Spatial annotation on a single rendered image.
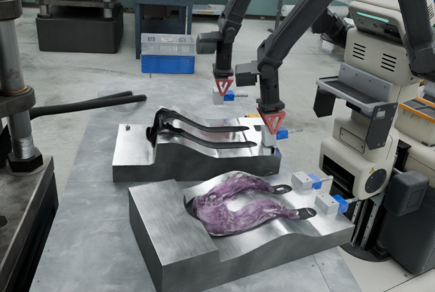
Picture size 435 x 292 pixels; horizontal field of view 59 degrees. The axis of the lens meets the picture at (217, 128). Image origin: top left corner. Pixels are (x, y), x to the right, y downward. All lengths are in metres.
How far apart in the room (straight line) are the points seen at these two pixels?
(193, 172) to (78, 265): 0.42
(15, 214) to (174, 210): 0.45
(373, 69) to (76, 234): 1.02
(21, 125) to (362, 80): 1.07
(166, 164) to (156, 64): 3.33
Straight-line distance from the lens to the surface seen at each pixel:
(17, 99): 1.16
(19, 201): 1.18
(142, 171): 1.15
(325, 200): 1.04
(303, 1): 0.97
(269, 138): 1.20
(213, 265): 0.83
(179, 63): 4.43
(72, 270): 0.94
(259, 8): 7.90
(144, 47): 4.35
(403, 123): 1.71
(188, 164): 1.14
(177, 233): 0.83
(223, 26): 1.30
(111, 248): 0.97
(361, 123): 1.47
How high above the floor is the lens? 1.47
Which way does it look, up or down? 27 degrees down
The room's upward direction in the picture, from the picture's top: 5 degrees clockwise
